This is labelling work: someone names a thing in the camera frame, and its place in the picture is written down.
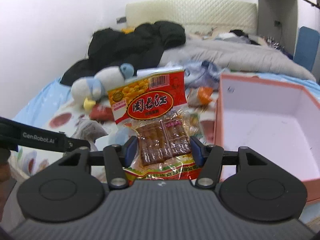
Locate red dried tofu snack pack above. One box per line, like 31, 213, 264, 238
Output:
107, 69, 201, 181

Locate orange wrapped snack pack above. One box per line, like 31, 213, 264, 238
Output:
187, 87, 216, 107

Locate white blue plush penguin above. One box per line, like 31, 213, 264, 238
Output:
71, 63, 134, 106

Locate pink cardboard box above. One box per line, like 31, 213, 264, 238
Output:
214, 74, 319, 203

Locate translucent blue snack bag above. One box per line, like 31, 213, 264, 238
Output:
183, 61, 230, 90

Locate grey quilt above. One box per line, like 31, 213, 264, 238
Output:
159, 39, 316, 81

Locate black jacket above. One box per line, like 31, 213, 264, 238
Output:
60, 21, 186, 86

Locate cream padded headboard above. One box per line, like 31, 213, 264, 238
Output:
125, 0, 258, 35

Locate blue chair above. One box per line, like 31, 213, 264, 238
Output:
293, 26, 319, 72

